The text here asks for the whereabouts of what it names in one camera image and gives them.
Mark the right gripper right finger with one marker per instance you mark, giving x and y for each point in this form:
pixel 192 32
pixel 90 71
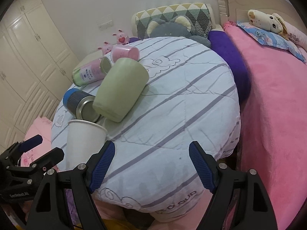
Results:
pixel 253 210

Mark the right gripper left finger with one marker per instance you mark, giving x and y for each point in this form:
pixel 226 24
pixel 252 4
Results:
pixel 50 207

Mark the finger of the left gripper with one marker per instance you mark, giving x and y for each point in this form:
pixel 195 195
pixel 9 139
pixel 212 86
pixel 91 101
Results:
pixel 16 150
pixel 39 166

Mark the white paper cup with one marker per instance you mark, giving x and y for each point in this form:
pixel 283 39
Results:
pixel 84 139

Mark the sage green cup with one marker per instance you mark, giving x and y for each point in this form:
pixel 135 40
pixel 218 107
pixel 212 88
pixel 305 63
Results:
pixel 120 89

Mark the pink plastic cup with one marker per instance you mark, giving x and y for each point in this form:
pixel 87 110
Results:
pixel 124 51

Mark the pink folded quilt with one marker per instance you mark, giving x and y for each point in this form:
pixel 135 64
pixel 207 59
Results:
pixel 41 126

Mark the blue black towel canister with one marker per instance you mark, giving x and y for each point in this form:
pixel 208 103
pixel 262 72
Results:
pixel 80 105

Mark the pink bed blanket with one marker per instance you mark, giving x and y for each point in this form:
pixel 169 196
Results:
pixel 273 123

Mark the pink green clear canister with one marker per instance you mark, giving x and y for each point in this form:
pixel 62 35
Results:
pixel 91 72

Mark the cream wardrobe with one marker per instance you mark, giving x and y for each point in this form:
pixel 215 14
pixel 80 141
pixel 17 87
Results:
pixel 36 68

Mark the pink bunny plush front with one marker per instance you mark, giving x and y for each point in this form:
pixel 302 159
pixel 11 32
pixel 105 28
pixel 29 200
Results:
pixel 106 48

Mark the pink bunny plush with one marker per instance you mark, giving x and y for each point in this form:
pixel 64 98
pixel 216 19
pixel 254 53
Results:
pixel 106 48
pixel 121 37

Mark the striped white quilt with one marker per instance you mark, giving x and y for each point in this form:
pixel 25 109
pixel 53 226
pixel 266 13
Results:
pixel 190 96

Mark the pink bunny plush back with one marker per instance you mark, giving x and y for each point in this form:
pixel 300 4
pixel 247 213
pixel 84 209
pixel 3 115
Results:
pixel 121 37

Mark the purple blanket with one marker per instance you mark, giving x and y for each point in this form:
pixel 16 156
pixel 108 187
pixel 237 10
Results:
pixel 224 47

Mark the blue cartoon pillow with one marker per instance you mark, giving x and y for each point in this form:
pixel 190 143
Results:
pixel 267 38

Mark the grey bear cushion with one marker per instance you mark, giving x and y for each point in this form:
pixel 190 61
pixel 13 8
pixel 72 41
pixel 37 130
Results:
pixel 180 26

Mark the white dog plush toy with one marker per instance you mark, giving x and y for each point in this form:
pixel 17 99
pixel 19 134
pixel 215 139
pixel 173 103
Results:
pixel 276 24

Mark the triangle pattern headboard cushion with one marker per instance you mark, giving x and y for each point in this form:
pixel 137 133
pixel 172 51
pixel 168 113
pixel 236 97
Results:
pixel 201 15

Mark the cream wooden bed headboard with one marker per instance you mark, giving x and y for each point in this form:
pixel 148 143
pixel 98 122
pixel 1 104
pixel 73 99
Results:
pixel 235 10

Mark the wall switch plate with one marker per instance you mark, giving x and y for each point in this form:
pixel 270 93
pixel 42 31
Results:
pixel 105 25

